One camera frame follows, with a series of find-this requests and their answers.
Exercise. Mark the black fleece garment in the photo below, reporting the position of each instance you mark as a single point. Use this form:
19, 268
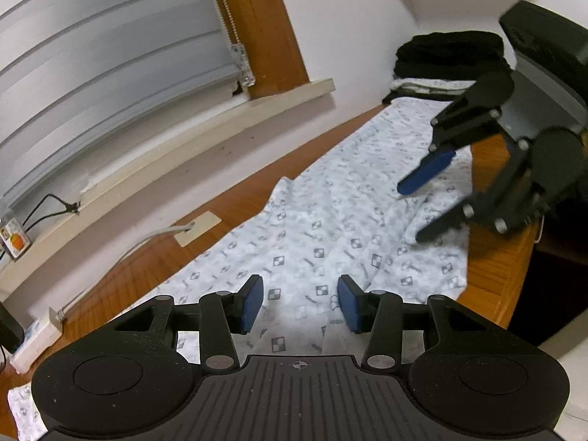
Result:
450, 55

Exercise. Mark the black plug-in charger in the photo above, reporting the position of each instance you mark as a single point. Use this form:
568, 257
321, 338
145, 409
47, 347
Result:
9, 328

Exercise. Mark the small carton with orange picture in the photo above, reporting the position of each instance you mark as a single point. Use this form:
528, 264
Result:
16, 239

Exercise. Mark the wooden window frame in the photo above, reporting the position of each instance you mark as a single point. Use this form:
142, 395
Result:
266, 23

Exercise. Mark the beige window sill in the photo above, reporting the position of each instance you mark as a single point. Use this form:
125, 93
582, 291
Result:
183, 147

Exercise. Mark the grey window blind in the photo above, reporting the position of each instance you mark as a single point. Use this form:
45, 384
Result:
92, 78

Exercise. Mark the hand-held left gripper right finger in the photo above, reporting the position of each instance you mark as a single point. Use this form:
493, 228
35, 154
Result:
349, 303

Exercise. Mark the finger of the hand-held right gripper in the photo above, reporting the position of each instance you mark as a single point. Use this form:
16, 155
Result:
500, 202
427, 172

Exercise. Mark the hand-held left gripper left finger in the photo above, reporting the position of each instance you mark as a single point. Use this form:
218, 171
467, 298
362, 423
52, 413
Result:
252, 303

